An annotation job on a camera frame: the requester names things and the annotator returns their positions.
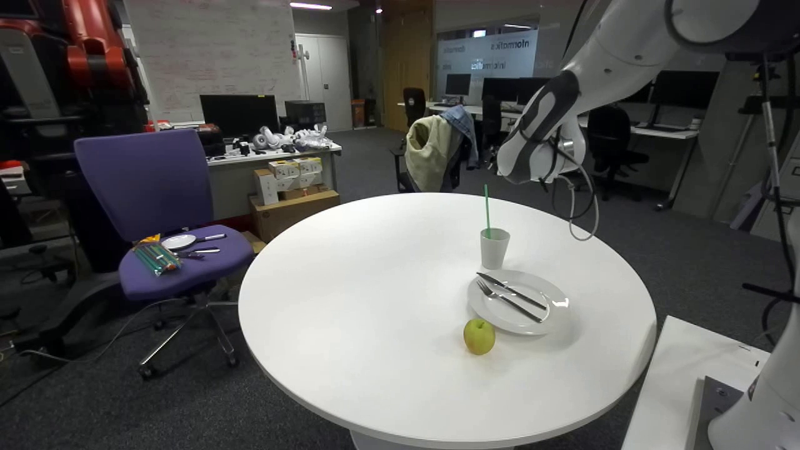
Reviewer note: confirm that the black office chair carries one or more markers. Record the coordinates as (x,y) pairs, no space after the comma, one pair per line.
(614,140)

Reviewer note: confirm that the cluttered white desk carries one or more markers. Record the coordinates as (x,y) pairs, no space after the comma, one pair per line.
(275,170)

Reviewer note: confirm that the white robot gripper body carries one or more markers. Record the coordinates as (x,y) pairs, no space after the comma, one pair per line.
(507,161)

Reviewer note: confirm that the silver table knife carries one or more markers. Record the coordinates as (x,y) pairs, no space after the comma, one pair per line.
(512,290)

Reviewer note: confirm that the green straw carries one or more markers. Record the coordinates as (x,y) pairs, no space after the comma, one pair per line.
(486,207)

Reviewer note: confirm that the white plastic bag clutter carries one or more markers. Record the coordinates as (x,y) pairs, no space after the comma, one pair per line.
(291,137)

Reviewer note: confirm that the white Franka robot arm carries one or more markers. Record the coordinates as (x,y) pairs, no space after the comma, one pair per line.
(615,50)

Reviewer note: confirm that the large black monitor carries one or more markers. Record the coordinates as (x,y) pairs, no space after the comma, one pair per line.
(239,115)

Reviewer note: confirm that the white packaged boxes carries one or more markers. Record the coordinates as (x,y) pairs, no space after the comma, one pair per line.
(287,176)

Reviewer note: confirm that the green packet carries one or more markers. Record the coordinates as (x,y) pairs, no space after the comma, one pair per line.
(155,257)

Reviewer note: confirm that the white robot mounting table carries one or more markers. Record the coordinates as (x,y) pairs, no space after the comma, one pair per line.
(675,384)

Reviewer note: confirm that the white door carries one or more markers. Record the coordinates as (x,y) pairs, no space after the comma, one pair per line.
(326,79)

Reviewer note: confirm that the white round plate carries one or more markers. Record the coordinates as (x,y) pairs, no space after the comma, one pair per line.
(534,316)

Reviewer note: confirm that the beige jacket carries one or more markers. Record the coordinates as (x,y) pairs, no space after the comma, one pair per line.
(429,150)

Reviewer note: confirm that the purple office chair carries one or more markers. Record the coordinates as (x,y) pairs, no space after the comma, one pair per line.
(150,179)

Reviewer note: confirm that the row of dark monitors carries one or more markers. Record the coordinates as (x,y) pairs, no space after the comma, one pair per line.
(684,89)

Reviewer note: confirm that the blue denim garment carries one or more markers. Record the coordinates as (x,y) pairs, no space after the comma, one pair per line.
(465,126)

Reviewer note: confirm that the brown cardboard box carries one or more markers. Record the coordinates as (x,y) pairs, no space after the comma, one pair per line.
(291,214)

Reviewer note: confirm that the small black monitor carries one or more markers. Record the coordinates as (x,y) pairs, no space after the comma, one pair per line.
(305,112)

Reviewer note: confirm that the white cup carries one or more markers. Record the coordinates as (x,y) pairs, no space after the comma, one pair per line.
(494,251)

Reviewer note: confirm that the green apple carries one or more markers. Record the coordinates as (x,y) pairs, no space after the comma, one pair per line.
(479,336)

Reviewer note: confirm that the silver fork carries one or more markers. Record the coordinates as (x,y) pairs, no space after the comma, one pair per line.
(510,300)

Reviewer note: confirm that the small cutlery pieces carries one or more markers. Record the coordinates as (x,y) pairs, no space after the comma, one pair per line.
(206,251)

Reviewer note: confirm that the black chair with clothes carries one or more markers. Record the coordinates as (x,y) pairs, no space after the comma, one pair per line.
(455,170)

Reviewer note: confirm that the grey metal base plate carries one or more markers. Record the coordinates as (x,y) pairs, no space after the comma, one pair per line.
(714,409)

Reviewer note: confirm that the small white plate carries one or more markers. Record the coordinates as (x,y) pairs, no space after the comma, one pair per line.
(177,241)

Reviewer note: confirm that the ceiling light strip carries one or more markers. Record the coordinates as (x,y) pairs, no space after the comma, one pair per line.
(310,6)

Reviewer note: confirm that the red industrial robot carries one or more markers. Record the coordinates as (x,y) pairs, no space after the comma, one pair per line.
(95,57)

